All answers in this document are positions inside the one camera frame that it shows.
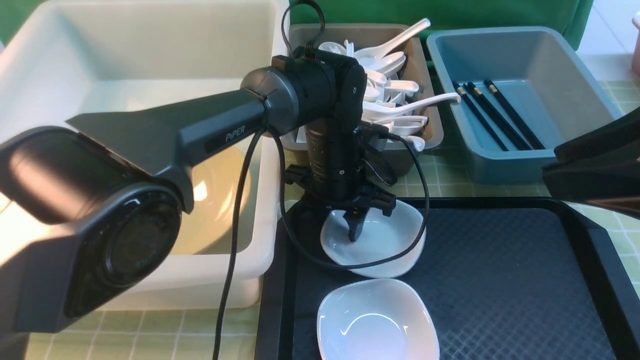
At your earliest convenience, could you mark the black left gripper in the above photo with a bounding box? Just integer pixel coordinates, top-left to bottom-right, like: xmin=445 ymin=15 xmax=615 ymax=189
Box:
xmin=284 ymin=117 xmax=397 ymax=243

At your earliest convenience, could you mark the white square dish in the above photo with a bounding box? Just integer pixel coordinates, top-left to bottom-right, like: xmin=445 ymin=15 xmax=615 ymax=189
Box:
xmin=316 ymin=278 xmax=441 ymax=360
xmin=320 ymin=200 xmax=423 ymax=265

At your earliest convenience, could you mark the beige noodle bowl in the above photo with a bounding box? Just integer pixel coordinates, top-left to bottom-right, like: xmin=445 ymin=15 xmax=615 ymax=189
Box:
xmin=170 ymin=146 xmax=245 ymax=256

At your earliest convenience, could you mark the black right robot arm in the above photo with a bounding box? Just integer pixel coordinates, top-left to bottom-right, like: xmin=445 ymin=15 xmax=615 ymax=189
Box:
xmin=542 ymin=108 xmax=640 ymax=219

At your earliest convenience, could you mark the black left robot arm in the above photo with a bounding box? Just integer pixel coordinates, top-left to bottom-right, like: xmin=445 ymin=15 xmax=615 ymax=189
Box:
xmin=1 ymin=44 xmax=396 ymax=338

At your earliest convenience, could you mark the white spoon pointing right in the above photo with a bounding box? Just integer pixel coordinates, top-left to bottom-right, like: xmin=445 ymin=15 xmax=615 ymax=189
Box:
xmin=362 ymin=92 xmax=462 ymax=120

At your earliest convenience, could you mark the black serving tray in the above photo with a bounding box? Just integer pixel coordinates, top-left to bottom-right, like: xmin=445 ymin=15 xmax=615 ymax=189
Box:
xmin=254 ymin=197 xmax=640 ymax=360

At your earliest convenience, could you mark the white spoon sticking up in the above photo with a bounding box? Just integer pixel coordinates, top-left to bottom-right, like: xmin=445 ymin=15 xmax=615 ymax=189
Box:
xmin=354 ymin=18 xmax=431 ymax=60

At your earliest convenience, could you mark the grey plastic spoon bin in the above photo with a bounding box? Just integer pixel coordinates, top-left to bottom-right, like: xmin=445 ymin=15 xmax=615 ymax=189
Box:
xmin=278 ymin=23 xmax=445 ymax=176

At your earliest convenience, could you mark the green backdrop cloth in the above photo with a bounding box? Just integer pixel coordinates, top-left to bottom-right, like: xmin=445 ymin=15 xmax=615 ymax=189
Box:
xmin=1 ymin=0 xmax=594 ymax=60

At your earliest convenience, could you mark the blue plastic chopstick bin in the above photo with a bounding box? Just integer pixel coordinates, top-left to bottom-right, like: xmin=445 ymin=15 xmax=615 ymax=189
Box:
xmin=426 ymin=26 xmax=621 ymax=185

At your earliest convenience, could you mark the large white plastic tub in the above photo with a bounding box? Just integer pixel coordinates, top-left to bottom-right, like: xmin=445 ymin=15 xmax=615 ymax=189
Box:
xmin=0 ymin=0 xmax=288 ymax=312

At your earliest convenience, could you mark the black left camera cable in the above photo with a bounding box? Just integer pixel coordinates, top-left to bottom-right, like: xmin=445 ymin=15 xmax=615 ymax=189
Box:
xmin=212 ymin=0 xmax=431 ymax=360

